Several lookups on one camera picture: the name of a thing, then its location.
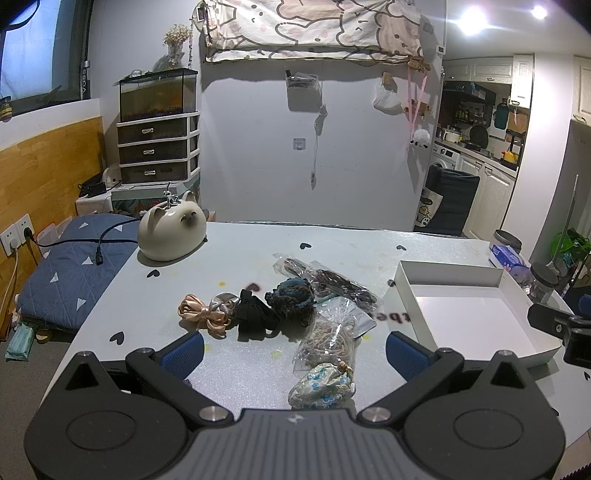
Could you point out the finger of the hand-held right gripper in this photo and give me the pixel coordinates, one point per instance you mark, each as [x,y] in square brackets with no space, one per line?
[549,321]

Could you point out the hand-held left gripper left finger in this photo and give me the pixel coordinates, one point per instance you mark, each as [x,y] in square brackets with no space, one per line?
[184,353]

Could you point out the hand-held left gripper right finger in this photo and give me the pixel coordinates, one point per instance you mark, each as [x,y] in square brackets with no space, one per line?
[406,355]

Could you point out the pink satin scrunchie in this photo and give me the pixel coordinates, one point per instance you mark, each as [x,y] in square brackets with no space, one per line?
[203,314]

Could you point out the silver satin scrunchie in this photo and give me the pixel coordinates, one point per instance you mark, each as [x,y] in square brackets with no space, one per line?
[224,300]

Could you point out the white cardboard box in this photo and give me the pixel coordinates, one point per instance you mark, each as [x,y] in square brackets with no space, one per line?
[480,318]

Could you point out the black scrunchie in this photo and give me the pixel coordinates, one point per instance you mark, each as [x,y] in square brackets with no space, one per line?
[254,314]

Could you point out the blue crochet scrunchie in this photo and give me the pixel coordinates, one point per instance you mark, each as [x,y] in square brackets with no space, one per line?
[291,300]

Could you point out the glass jar black lid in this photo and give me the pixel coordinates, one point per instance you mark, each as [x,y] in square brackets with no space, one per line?
[544,281]

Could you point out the green plant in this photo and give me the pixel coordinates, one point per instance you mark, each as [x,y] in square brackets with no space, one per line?
[572,249]

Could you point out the blue tissue pack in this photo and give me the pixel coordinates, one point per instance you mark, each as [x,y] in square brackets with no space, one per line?
[508,256]

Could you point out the round metal tin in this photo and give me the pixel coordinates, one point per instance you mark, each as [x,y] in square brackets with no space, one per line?
[508,237]

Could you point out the white kitchen cabinet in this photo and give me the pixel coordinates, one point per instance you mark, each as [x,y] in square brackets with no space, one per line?
[489,194]

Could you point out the blue quilted mattress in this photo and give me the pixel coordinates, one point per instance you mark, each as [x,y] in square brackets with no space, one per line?
[69,272]

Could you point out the cartoon print tote bag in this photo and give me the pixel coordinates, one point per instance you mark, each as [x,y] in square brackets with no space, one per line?
[428,207]

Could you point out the dark fabric hamper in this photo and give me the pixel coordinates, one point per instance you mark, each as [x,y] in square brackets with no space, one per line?
[455,198]

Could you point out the printed cloth side table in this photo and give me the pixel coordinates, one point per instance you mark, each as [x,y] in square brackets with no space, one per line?
[138,196]

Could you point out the green packet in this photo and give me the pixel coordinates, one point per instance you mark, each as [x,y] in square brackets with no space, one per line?
[21,341]

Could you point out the yellow pot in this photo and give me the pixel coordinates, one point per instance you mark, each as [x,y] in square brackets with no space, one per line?
[509,157]

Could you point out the black device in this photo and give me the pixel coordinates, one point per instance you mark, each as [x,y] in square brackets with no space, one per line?
[92,188]

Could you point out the white washing machine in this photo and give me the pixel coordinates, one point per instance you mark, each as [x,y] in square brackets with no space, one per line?
[445,157]

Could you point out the white drawer unit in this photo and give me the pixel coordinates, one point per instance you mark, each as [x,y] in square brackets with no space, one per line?
[157,147]

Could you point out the white sheep plush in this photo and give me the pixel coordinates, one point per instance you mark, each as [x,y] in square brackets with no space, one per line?
[420,138]

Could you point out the pink ribbon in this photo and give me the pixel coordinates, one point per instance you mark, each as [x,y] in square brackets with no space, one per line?
[415,101]

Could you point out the glass fish tank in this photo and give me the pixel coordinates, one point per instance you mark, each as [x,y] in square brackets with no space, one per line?
[157,94]

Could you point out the dried flower vase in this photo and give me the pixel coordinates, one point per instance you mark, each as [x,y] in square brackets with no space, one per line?
[176,44]

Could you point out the printed blanket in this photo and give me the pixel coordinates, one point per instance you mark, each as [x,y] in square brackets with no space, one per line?
[323,27]

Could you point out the window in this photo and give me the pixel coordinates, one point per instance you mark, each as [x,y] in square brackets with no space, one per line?
[41,46]

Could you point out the white wall socket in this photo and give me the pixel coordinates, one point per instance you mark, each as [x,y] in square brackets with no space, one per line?
[16,233]

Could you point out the adhesive wall hook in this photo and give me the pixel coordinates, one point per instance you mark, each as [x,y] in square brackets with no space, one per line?
[298,143]

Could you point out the clear wall holder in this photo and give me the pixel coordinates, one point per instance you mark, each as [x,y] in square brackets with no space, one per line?
[302,82]

